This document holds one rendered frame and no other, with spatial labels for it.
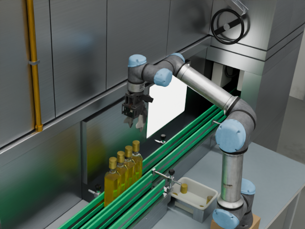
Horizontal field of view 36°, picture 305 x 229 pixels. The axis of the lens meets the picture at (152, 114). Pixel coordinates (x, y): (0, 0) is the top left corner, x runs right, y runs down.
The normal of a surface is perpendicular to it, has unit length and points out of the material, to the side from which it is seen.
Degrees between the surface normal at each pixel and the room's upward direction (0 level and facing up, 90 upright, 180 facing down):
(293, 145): 0
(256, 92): 90
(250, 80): 90
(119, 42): 90
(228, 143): 86
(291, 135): 0
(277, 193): 0
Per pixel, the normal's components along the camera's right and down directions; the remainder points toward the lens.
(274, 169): 0.06, -0.87
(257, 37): -0.56, 0.38
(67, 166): 0.82, 0.32
